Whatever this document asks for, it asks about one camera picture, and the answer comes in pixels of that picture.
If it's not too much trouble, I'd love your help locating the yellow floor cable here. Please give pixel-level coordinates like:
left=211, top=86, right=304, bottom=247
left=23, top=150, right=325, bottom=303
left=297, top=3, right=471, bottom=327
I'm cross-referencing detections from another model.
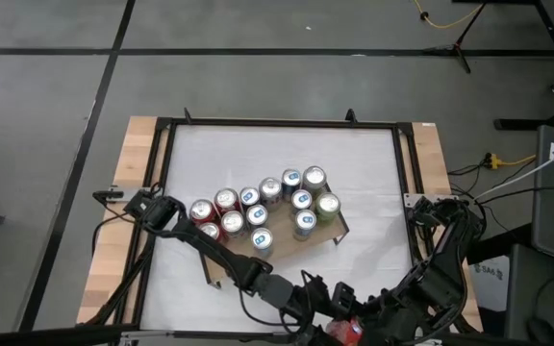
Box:
left=414, top=0, right=485, bottom=29

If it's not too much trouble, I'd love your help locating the yellow power cable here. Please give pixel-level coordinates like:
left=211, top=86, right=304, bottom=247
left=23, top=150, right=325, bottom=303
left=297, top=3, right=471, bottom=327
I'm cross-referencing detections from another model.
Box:
left=483, top=152, right=538, bottom=170

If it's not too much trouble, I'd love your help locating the silver can with red base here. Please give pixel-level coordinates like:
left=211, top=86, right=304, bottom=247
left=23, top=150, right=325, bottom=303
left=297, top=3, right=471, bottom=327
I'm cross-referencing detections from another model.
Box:
left=301, top=164, right=329, bottom=194

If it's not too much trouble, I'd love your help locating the red Fanta can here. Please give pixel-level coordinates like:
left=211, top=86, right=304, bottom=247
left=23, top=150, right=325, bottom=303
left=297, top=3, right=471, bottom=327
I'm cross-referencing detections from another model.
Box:
left=198, top=221, right=224, bottom=241

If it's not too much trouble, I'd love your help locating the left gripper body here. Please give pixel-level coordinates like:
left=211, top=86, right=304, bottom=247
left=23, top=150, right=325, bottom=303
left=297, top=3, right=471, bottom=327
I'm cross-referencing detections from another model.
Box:
left=289, top=282, right=335, bottom=327

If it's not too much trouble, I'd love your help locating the black tripod stand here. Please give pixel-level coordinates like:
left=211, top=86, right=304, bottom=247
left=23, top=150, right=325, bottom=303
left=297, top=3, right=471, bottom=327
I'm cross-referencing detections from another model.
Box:
left=420, top=0, right=490, bottom=76

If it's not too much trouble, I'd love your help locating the white cable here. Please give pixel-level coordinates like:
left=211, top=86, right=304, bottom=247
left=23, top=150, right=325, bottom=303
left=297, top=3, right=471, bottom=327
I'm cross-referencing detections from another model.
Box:
left=473, top=136, right=554, bottom=201

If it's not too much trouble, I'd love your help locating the green soda can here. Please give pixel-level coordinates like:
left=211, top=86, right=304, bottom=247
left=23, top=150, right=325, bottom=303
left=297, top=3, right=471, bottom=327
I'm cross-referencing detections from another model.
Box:
left=315, top=191, right=342, bottom=225

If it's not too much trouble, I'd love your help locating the white cardboard box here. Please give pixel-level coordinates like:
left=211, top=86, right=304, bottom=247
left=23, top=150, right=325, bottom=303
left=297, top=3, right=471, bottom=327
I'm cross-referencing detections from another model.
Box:
left=468, top=261, right=509, bottom=313

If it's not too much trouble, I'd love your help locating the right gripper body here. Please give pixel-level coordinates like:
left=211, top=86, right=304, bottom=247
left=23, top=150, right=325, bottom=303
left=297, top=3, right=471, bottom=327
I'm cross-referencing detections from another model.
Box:
left=363, top=301, right=422, bottom=346

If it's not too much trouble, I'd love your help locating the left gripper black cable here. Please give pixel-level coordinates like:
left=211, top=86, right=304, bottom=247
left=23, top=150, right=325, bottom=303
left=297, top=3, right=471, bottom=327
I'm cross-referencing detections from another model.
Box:
left=237, top=287, right=307, bottom=329

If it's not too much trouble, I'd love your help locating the red soda can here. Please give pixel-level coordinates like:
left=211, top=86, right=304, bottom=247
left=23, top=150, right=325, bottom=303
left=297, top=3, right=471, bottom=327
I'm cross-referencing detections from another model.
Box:
left=324, top=316, right=365, bottom=346
left=189, top=198, right=217, bottom=225

